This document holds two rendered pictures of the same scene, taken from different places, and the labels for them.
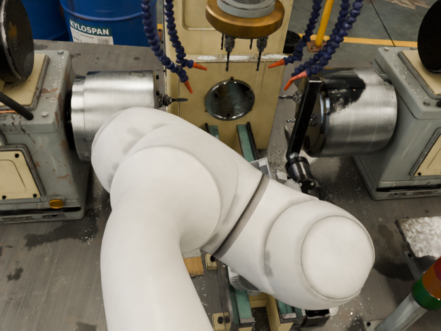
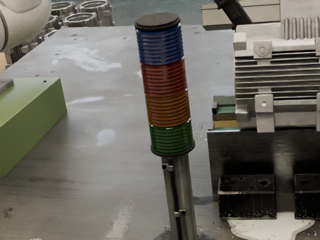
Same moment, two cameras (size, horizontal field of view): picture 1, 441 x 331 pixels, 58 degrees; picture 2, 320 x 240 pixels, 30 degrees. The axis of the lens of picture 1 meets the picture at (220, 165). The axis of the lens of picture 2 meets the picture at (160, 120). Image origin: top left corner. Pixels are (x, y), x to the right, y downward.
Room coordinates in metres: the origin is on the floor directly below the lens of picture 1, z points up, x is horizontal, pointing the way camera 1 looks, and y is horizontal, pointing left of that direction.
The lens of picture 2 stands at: (0.66, -1.12, 1.44)
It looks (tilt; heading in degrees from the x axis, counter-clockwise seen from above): 26 degrees down; 114
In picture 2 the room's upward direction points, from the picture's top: 8 degrees counter-clockwise
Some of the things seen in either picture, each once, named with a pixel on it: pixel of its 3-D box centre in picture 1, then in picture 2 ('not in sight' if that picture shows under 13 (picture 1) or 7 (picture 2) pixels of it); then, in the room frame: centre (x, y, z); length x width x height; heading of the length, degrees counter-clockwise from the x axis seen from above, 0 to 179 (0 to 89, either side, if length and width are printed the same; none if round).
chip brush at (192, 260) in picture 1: (188, 242); not in sight; (0.57, 0.06, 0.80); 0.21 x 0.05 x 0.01; 16
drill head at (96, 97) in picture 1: (102, 119); not in sight; (0.77, 0.32, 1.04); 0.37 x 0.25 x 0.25; 102
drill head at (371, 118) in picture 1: (350, 111); not in sight; (0.91, -0.35, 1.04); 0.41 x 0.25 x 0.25; 102
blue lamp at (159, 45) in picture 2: not in sight; (159, 41); (0.37, -0.43, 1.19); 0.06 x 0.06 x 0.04
